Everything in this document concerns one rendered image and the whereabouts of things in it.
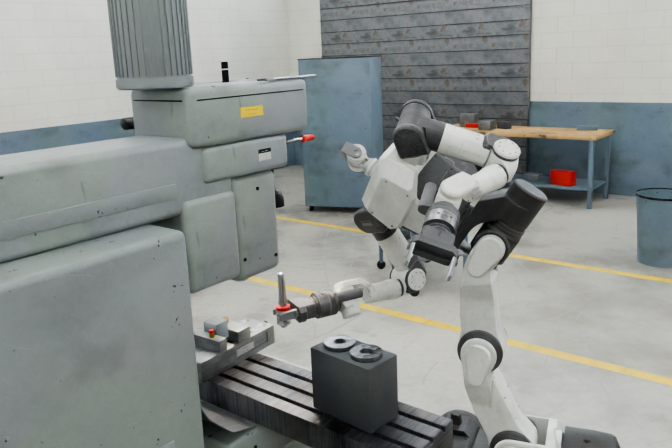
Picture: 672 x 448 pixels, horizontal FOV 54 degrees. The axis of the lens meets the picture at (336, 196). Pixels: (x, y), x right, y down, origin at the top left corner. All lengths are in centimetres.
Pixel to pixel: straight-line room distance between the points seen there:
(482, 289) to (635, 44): 724
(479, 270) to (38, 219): 124
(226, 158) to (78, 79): 751
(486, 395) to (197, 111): 126
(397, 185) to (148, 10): 86
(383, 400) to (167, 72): 103
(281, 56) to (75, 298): 1044
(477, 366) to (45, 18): 775
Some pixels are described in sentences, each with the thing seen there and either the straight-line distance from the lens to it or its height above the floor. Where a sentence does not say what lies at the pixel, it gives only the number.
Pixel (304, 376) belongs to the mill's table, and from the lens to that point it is 217.
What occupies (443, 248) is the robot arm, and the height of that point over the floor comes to 148.
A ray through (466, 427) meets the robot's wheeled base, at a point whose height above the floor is 61.
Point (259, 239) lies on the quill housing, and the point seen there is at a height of 142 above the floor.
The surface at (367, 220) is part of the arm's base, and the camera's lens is 226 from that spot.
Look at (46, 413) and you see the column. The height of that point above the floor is 127.
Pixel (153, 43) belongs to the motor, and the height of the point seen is 200.
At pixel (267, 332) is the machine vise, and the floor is 102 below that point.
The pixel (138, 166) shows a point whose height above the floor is 171.
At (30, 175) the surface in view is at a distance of 154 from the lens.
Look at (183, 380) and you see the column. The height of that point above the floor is 119.
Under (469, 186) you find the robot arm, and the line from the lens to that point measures 178.
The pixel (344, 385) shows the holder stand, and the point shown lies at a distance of 186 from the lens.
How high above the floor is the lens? 196
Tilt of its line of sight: 12 degrees down
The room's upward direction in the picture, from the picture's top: 2 degrees counter-clockwise
